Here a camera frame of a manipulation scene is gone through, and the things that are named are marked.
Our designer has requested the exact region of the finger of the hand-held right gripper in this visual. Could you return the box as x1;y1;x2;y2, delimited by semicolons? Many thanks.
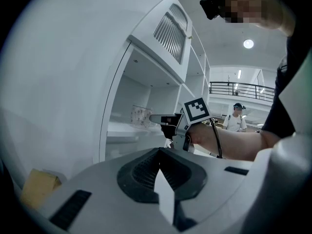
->
149;114;184;126

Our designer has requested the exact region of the brown cardboard box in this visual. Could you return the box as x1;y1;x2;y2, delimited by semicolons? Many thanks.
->
20;168;62;210

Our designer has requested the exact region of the person's right forearm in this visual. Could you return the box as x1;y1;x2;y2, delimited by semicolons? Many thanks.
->
187;123;281;162

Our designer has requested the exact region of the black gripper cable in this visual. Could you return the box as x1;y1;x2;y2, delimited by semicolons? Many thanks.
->
209;119;224;159

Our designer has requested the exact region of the white ribbed glass cabinet door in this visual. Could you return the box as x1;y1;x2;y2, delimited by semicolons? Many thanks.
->
128;0;194;83

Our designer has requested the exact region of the clear glass cup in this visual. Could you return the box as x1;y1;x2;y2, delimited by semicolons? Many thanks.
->
131;104;154;129

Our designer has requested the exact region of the black balcony railing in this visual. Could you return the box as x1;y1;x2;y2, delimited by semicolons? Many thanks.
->
209;81;276;103

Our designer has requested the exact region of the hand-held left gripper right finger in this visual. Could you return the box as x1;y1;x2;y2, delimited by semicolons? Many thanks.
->
159;147;254;233

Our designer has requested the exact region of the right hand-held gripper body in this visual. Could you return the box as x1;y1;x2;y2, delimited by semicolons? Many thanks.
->
160;97;213;152

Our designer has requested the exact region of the white hutch shelf unit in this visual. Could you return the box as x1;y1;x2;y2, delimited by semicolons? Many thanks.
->
98;0;212;163

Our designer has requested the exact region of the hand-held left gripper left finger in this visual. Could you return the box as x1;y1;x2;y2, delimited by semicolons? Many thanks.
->
39;147;173;234

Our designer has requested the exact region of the person's head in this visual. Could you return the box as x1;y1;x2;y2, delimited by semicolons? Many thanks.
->
212;0;296;38

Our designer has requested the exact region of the black head camera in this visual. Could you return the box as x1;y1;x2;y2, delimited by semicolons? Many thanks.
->
199;0;229;20

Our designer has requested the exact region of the white shelf compartment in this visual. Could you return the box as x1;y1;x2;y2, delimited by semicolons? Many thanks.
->
107;45;182;137

